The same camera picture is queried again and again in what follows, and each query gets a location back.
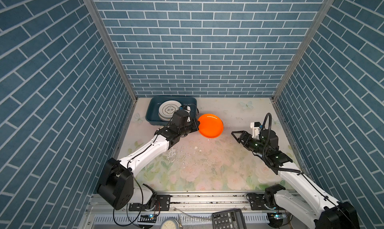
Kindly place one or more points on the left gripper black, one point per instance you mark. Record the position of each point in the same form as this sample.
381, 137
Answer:
194, 126

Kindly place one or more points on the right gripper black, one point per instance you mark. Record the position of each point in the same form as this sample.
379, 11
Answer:
249, 137

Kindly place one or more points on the white plate cloud emblem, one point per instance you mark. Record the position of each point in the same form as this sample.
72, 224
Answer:
169, 106

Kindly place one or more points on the orange small plate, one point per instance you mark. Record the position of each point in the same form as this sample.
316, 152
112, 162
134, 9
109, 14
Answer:
211, 126

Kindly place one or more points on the white plate orange sunburst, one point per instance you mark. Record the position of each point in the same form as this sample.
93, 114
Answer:
165, 116

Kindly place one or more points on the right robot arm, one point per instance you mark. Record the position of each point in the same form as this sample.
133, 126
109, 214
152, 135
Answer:
316, 209

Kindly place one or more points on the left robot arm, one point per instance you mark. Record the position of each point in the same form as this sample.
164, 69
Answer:
118, 184

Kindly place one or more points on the teal plastic bin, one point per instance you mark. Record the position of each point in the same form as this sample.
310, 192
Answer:
188, 103

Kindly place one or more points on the black calculator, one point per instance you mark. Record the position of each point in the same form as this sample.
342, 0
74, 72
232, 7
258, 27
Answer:
229, 219

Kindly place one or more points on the green circuit board right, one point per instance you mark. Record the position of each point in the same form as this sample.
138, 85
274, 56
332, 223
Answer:
276, 220

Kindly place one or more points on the green circuit board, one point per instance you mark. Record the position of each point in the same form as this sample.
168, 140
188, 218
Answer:
147, 221
276, 220

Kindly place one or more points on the green circuit board left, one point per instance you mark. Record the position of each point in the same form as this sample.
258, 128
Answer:
147, 221

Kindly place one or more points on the round white clock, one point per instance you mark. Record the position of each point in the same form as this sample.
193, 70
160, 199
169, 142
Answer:
171, 223

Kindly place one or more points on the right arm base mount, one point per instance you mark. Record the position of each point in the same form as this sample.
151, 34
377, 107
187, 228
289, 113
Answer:
259, 202

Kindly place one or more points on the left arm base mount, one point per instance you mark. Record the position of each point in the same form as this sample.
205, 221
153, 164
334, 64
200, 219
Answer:
156, 202

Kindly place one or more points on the aluminium rail frame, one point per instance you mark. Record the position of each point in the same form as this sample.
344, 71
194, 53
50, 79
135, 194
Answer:
192, 210

